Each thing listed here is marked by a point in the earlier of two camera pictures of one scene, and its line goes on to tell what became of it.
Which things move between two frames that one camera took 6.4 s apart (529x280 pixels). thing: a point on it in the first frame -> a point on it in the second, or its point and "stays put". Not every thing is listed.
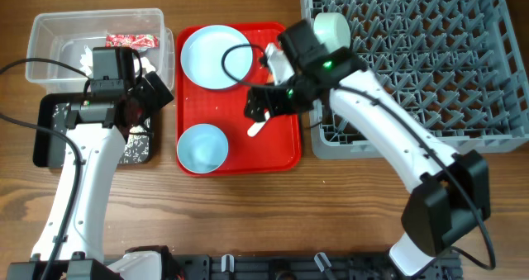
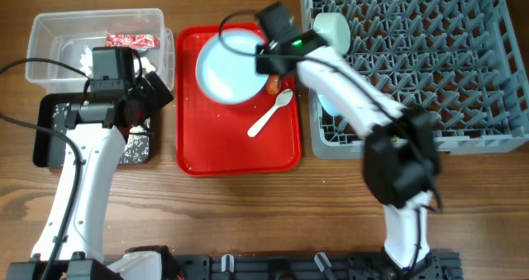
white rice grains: (136, 146) stays put
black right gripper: (259, 102) -> (272, 61)
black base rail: (303, 267) stays put
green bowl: (333, 30) stays put
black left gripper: (154, 101) stays put
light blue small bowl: (202, 148) -> (331, 104)
